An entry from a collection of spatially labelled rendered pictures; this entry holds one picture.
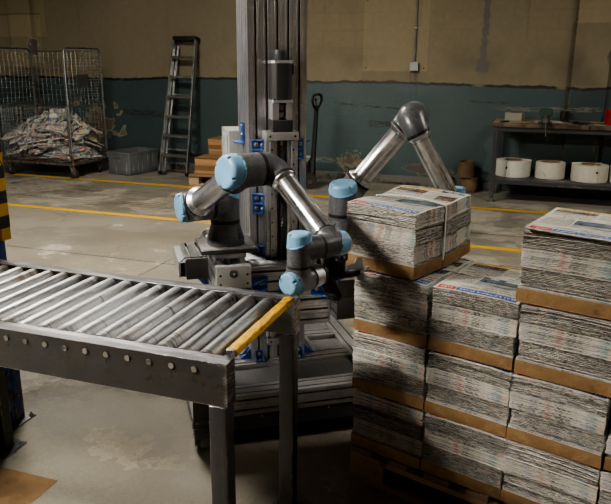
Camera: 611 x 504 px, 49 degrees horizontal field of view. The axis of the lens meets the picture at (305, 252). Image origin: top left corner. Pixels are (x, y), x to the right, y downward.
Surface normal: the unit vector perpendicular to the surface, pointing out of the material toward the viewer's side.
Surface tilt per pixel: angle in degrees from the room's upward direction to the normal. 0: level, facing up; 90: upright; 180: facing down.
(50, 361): 90
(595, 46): 90
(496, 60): 90
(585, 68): 90
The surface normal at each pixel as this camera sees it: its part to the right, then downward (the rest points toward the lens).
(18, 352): -0.32, 0.25
